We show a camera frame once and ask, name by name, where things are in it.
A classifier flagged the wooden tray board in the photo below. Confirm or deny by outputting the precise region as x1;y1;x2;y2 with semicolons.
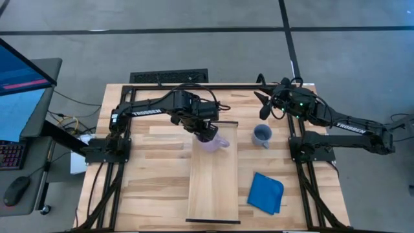
185;120;242;225

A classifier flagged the lilac mug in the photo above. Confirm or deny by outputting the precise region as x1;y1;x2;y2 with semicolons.
193;130;231;153

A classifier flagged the blue cloth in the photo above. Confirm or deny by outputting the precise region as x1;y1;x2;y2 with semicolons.
247;172;285;216

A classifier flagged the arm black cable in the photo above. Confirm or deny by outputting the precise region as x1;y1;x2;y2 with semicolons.
155;83;232;111
257;73;305;121

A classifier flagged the backlit keyboard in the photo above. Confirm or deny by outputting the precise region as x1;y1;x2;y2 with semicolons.
0;139;27;171

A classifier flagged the white paper sheet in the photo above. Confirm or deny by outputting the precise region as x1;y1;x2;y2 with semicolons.
70;134;96;175

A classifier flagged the computer monitor blue screen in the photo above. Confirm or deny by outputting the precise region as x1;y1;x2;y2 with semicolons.
0;38;58;143

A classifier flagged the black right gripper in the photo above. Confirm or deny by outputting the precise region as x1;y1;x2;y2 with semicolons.
253;84;313;121

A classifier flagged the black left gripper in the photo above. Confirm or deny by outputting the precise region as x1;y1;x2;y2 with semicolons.
186;116;219;144

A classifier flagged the black table frame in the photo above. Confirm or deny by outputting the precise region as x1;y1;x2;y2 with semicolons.
72;83;353;233

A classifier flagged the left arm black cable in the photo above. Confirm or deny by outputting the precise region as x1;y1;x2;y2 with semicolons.
155;83;232;111

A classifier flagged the black floor vent grille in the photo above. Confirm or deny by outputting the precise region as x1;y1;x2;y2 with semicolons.
129;68;210;84

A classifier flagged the black stand with cables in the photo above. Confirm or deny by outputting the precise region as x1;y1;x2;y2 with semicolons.
383;113;414;144

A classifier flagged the grey side desk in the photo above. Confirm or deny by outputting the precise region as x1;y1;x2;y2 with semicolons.
0;58;63;217

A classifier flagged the black computer mouse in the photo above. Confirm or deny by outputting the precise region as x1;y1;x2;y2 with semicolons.
3;176;31;207

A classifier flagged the grey-blue mug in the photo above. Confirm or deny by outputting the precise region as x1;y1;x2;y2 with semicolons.
251;124;274;150

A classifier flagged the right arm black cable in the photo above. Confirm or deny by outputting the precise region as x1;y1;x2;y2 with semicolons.
257;73;305;121

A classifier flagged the yellow cable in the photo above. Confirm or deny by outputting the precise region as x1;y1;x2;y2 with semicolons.
57;116;80;135

